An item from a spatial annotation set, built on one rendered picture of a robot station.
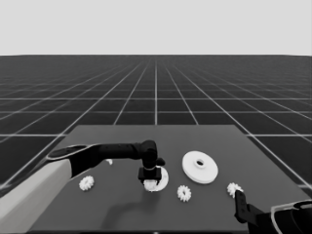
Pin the small white toothed gear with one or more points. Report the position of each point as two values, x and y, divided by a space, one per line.
231 187
150 186
84 183
181 193

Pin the white round carrier with pins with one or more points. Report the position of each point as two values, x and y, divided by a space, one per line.
164 178

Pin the small thin white T-piece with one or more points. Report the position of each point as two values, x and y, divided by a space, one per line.
110 161

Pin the large thick white disc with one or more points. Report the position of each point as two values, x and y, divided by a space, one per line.
208 170

